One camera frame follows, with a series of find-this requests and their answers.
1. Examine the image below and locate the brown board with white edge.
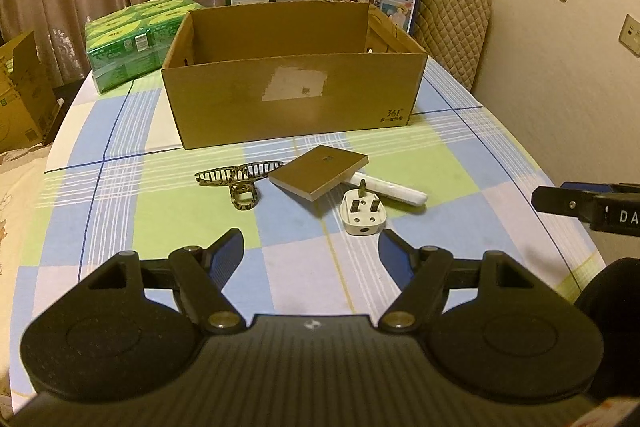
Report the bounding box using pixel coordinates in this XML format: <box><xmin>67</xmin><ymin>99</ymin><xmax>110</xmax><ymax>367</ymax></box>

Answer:
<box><xmin>267</xmin><ymin>146</ymin><xmax>371</xmax><ymax>202</ymax></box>

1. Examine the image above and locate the white paper roll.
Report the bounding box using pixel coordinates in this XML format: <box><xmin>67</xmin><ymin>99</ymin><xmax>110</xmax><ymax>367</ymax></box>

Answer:
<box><xmin>347</xmin><ymin>172</ymin><xmax>428</xmax><ymax>208</ymax></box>

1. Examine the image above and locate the green tissue multipack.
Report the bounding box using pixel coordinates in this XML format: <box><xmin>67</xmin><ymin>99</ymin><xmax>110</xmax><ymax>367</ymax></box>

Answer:
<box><xmin>84</xmin><ymin>0</ymin><xmax>206</xmax><ymax>94</ymax></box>

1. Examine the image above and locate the brown cardboard box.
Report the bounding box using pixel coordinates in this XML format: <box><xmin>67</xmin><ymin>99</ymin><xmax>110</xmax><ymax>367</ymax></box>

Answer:
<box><xmin>161</xmin><ymin>1</ymin><xmax>428</xmax><ymax>151</ymax></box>

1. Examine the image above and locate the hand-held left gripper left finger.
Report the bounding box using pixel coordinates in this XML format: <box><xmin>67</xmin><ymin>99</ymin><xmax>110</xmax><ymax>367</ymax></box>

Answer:
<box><xmin>87</xmin><ymin>227</ymin><xmax>247</xmax><ymax>334</ymax></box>

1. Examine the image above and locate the printed cardboard box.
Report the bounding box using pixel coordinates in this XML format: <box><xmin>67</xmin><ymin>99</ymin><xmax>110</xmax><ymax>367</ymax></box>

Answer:
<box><xmin>0</xmin><ymin>32</ymin><xmax>58</xmax><ymax>154</ymax></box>

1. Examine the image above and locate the leopard print hair clip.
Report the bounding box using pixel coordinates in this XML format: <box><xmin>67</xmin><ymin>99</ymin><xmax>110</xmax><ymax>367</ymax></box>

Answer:
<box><xmin>195</xmin><ymin>159</ymin><xmax>284</xmax><ymax>212</ymax></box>

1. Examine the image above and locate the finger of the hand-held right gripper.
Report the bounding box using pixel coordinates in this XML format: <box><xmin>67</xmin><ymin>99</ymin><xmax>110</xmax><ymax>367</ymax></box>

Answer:
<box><xmin>560</xmin><ymin>180</ymin><xmax>640</xmax><ymax>196</ymax></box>
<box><xmin>531</xmin><ymin>184</ymin><xmax>599</xmax><ymax>223</ymax></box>

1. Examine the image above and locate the beige quilted chair cover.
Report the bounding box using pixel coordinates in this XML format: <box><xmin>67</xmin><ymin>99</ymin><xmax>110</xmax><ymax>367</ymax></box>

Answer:
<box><xmin>412</xmin><ymin>0</ymin><xmax>493</xmax><ymax>90</ymax></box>

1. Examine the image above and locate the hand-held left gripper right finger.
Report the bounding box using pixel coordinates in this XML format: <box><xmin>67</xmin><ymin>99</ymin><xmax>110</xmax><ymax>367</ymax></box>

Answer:
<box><xmin>377</xmin><ymin>229</ymin><xmax>555</xmax><ymax>334</ymax></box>

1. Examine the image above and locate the white three-pin plug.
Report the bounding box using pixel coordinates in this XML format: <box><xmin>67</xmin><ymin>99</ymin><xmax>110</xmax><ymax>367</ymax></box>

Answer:
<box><xmin>340</xmin><ymin>187</ymin><xmax>391</xmax><ymax>237</ymax></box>

